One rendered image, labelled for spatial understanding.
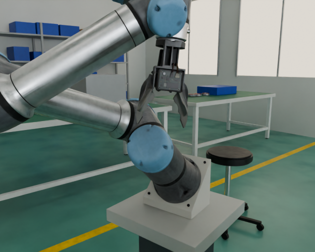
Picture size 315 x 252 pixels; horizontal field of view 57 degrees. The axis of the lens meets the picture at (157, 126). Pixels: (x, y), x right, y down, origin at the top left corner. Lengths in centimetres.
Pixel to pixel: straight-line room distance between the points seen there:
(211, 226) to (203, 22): 617
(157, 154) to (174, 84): 18
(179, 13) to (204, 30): 623
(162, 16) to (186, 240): 54
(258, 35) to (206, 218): 528
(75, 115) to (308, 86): 500
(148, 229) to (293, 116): 498
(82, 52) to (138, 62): 757
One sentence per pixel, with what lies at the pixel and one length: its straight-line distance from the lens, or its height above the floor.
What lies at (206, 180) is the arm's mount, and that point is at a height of 84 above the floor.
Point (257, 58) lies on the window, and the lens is 595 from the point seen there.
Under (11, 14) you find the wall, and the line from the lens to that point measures 679.
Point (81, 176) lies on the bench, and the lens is 280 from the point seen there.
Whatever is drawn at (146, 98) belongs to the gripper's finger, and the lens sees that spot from 70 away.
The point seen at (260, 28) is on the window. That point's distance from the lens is 598.
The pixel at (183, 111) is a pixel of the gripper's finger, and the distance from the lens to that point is 73.
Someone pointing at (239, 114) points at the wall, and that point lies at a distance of 621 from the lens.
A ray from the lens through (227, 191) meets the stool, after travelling 232.
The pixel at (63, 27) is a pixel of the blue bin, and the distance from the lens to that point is 651.
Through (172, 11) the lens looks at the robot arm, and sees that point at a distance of 53.
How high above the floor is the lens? 118
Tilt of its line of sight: 12 degrees down
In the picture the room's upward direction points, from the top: straight up
